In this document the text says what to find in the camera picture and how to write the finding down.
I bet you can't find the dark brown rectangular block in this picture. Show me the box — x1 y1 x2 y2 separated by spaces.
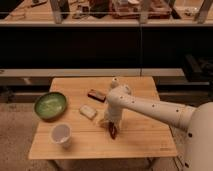
87 89 106 103

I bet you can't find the long wooden shelf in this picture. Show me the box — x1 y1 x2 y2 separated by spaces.
0 68 184 86

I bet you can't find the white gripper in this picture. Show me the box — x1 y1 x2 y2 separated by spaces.
104 104 123 131

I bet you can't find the green bowl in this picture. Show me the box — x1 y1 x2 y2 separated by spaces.
34 92 67 120

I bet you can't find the wooden table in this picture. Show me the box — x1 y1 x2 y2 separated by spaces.
27 76 179 171

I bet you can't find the red chili pepper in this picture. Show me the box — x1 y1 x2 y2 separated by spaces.
108 122 117 139

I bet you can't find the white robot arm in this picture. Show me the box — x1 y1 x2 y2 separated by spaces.
105 85 213 171

